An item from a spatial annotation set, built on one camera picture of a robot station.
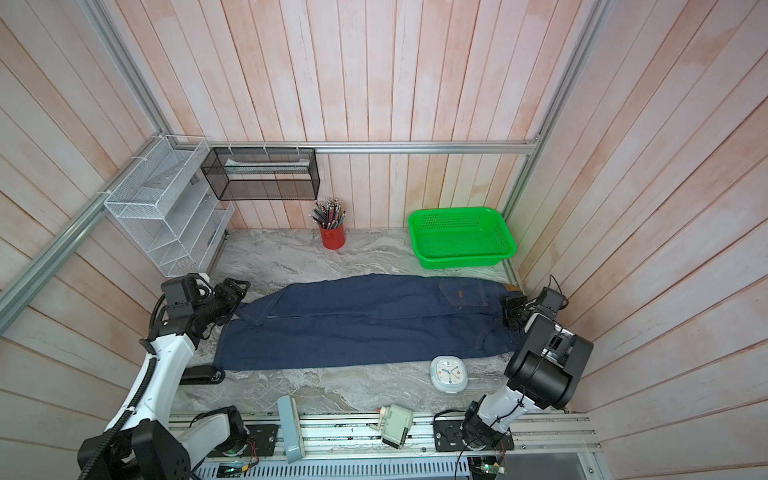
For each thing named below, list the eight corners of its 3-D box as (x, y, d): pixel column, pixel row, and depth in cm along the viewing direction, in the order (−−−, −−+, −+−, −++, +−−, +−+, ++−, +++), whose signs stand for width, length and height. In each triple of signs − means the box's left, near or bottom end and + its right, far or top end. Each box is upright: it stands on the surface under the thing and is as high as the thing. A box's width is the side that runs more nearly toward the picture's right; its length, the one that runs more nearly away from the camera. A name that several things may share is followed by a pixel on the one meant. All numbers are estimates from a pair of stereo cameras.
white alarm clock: (432, 392, 82) (433, 390, 80) (428, 357, 88) (429, 354, 86) (469, 392, 82) (471, 390, 80) (462, 357, 88) (464, 354, 86)
